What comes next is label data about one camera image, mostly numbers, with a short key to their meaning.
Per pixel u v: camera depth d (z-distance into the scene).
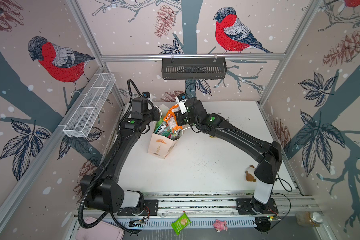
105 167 0.42
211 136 0.57
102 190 0.39
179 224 0.68
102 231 0.66
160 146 0.78
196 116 0.57
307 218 0.64
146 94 0.68
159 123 0.89
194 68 1.04
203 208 0.75
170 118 0.77
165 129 0.86
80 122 0.71
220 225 0.67
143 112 0.60
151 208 0.73
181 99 0.66
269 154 0.48
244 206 0.73
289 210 0.70
